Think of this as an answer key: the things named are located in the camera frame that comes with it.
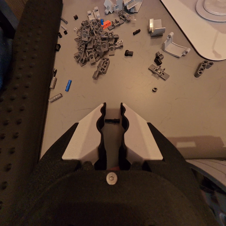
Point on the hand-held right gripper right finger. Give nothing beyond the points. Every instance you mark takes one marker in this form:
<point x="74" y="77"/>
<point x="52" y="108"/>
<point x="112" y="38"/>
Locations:
<point x="141" y="141"/>

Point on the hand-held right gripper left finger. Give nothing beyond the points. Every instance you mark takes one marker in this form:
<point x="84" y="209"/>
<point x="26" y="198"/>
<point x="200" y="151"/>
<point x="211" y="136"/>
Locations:
<point x="83" y="141"/>

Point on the small black pin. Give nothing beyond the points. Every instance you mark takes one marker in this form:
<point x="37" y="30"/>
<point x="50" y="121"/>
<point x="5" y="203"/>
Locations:
<point x="136" y="31"/>
<point x="112" y="121"/>

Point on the pale grey holed connector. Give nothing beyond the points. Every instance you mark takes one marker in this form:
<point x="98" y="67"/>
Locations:
<point x="96" y="12"/>
<point x="90" y="15"/>

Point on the grey tube connector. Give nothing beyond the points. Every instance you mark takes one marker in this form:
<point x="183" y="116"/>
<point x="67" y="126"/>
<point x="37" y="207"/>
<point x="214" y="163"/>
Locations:
<point x="55" y="98"/>

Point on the blue plastic pin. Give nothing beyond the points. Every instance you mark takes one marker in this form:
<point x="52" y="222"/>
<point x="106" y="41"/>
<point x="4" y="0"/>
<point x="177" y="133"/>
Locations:
<point x="68" y="85"/>

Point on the grey tube with black axle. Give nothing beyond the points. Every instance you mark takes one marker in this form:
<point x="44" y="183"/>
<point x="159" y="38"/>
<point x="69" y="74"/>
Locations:
<point x="53" y="82"/>

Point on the grey plate with clips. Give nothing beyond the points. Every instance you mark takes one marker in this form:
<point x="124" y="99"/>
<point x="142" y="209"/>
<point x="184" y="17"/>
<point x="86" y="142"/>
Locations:
<point x="113" y="25"/>
<point x="158" y="72"/>

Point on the black dimpled foam pad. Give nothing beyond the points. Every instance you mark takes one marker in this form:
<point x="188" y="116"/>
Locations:
<point x="30" y="88"/>

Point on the grey perforated beam assembly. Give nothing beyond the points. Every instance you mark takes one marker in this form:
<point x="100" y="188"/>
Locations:
<point x="104" y="66"/>

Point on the black and grey connector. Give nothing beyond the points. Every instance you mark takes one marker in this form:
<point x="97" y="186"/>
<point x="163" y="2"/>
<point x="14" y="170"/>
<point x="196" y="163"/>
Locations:
<point x="158" y="60"/>

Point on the black round connector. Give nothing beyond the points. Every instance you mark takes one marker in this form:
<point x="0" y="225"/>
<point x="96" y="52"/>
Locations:
<point x="128" y="53"/>

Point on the grey angled holed beam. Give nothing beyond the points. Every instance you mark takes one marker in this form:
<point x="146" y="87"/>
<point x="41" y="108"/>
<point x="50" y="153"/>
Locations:
<point x="202" y="69"/>

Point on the pile of grey clip plates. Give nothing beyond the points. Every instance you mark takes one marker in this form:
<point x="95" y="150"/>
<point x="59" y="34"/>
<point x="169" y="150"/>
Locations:
<point x="93" y="44"/>

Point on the pale curved panel with pins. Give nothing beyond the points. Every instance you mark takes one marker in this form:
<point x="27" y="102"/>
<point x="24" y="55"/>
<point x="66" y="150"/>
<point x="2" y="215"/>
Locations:
<point x="174" y="48"/>

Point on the pale grey angled panel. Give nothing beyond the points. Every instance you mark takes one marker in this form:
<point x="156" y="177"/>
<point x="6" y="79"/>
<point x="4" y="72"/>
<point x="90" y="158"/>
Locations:
<point x="158" y="27"/>

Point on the pale grey short rod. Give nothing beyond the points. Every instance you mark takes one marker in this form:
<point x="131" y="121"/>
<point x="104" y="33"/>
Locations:
<point x="63" y="26"/>

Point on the person's leg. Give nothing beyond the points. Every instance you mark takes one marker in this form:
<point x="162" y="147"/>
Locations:
<point x="5" y="53"/>

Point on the orange beam with blue pin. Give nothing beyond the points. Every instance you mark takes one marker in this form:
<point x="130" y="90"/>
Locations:
<point x="106" y="24"/>

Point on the white rounded tray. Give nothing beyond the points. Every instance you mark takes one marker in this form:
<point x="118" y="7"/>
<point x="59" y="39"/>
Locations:
<point x="194" y="31"/>

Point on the grey axle rod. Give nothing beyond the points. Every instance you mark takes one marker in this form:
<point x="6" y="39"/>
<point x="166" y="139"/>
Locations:
<point x="64" y="20"/>

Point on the clear plastic bit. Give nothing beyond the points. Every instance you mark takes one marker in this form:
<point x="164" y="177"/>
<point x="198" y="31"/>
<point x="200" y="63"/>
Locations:
<point x="131" y="17"/>

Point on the dark grey holed connector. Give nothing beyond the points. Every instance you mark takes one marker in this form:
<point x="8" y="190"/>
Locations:
<point x="122" y="15"/>

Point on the heap of pale blue panels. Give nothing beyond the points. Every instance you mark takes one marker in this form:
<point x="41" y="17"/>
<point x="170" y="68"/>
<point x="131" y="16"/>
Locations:
<point x="130" y="5"/>

